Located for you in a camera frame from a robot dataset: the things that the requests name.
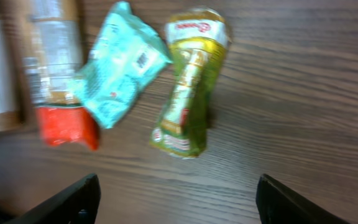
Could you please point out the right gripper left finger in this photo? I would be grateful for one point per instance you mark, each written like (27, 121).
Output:
(77, 203)

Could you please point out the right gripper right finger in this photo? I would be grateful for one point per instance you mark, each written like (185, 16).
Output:
(279, 204)

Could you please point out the teal snack packet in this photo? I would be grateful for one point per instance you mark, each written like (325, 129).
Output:
(127, 55)

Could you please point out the spaghetti pack orange ends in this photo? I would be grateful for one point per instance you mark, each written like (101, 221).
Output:
(51, 49)

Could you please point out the green yellow snack pouch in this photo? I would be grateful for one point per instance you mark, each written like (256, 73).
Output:
(197, 40)

